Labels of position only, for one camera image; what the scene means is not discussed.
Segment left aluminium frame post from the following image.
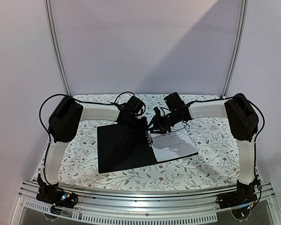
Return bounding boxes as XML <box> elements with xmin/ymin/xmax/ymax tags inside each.
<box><xmin>44</xmin><ymin>0</ymin><xmax>72</xmax><ymax>96</ymax></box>

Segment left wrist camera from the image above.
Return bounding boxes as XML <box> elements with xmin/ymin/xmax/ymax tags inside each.
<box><xmin>126</xmin><ymin>96</ymin><xmax>145</xmax><ymax>116</ymax></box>

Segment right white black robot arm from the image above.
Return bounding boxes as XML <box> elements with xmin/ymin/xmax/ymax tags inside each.
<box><xmin>148</xmin><ymin>92</ymin><xmax>260</xmax><ymax>210</ymax></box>

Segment perforated white cable tray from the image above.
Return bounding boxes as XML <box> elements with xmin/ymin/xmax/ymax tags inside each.
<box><xmin>19</xmin><ymin>200</ymin><xmax>218</xmax><ymax>225</ymax></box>

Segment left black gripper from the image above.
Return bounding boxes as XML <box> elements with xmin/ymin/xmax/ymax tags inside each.
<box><xmin>124</xmin><ymin>115</ymin><xmax>148</xmax><ymax>135</ymax></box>

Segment black clip folder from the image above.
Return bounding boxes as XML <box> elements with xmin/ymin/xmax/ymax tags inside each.
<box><xmin>96</xmin><ymin>123</ymin><xmax>199</xmax><ymax>174</ymax></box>

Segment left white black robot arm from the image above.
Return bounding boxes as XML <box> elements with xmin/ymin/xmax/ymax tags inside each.
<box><xmin>37</xmin><ymin>95</ymin><xmax>147</xmax><ymax>209</ymax></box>

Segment aluminium frame post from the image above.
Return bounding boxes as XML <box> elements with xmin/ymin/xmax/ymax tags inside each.
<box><xmin>44</xmin><ymin>0</ymin><xmax>72</xmax><ymax>96</ymax></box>
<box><xmin>221</xmin><ymin>0</ymin><xmax>248</xmax><ymax>97</ymax></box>

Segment floral patterned tablecloth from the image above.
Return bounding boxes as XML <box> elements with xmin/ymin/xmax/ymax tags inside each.
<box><xmin>58</xmin><ymin>118</ymin><xmax>243</xmax><ymax>192</ymax></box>

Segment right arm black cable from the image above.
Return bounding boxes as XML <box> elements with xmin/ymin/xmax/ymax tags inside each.
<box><xmin>185</xmin><ymin>96</ymin><xmax>266</xmax><ymax>188</ymax></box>

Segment silver folder clip mechanism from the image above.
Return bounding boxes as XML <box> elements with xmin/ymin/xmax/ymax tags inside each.
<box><xmin>145</xmin><ymin>132</ymin><xmax>153</xmax><ymax>147</ymax></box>

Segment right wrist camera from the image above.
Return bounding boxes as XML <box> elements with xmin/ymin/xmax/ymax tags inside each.
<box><xmin>163</xmin><ymin>92</ymin><xmax>185</xmax><ymax>112</ymax></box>

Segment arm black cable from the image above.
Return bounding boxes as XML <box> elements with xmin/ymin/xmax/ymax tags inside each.
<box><xmin>185</xmin><ymin>96</ymin><xmax>266</xmax><ymax>188</ymax></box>
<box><xmin>38</xmin><ymin>91</ymin><xmax>146</xmax><ymax>183</ymax></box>

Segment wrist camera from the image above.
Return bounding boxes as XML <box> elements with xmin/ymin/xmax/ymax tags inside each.
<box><xmin>126</xmin><ymin>96</ymin><xmax>145</xmax><ymax>116</ymax></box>
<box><xmin>163</xmin><ymin>92</ymin><xmax>185</xmax><ymax>112</ymax></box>

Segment right aluminium frame post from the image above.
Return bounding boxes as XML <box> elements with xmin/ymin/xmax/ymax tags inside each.
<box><xmin>221</xmin><ymin>0</ymin><xmax>248</xmax><ymax>97</ymax></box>

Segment aluminium mounting rail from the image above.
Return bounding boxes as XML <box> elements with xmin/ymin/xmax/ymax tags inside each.
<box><xmin>18</xmin><ymin>180</ymin><xmax>275</xmax><ymax>211</ymax></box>

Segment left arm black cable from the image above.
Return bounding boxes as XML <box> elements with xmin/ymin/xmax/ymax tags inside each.
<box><xmin>38</xmin><ymin>91</ymin><xmax>146</xmax><ymax>183</ymax></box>

